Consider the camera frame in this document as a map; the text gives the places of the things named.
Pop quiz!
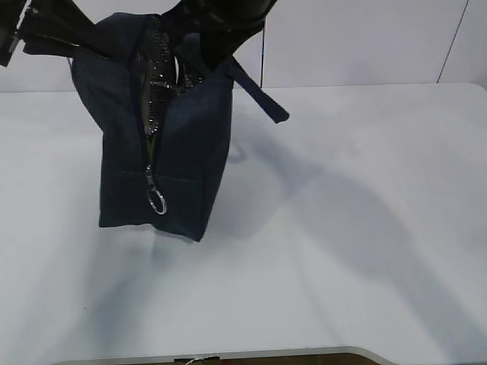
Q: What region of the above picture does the dark blue lunch bag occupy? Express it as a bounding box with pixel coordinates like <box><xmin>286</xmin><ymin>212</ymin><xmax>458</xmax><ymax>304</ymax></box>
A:
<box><xmin>22</xmin><ymin>11</ymin><xmax>290</xmax><ymax>243</ymax></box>

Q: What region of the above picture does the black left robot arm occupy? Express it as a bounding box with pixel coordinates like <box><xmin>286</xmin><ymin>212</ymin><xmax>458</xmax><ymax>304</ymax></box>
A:
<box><xmin>1</xmin><ymin>0</ymin><xmax>116</xmax><ymax>68</ymax></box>

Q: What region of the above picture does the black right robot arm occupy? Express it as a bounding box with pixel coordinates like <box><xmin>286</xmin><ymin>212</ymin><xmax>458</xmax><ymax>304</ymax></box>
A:
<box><xmin>160</xmin><ymin>0</ymin><xmax>276</xmax><ymax>70</ymax></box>

